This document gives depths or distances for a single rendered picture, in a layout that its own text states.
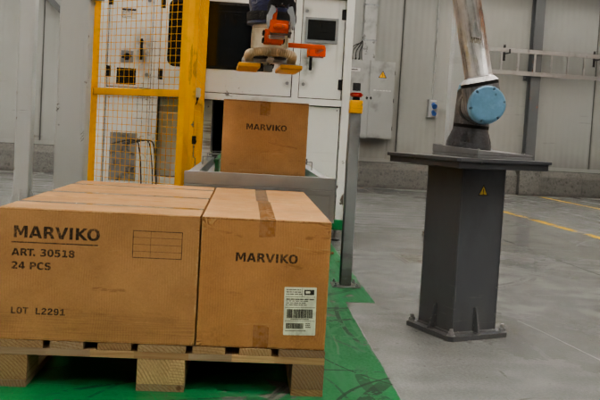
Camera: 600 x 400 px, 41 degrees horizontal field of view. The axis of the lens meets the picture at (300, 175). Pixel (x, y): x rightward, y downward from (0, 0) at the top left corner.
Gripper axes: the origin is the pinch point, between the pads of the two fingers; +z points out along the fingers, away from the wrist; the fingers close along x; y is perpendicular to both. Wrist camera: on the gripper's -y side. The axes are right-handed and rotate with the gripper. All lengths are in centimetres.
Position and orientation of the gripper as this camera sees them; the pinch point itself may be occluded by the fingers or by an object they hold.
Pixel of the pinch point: (280, 27)
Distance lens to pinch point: 322.6
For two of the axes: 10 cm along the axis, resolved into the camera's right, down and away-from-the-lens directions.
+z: -0.6, 10.0, 0.5
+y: -0.9, -0.6, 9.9
